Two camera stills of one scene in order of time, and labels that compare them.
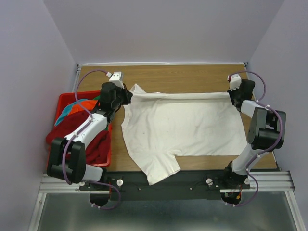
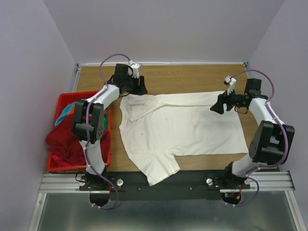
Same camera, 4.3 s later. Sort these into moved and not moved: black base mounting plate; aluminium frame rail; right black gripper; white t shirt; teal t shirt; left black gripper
Moved: left black gripper; right black gripper
Not moved: white t shirt; black base mounting plate; teal t shirt; aluminium frame rail
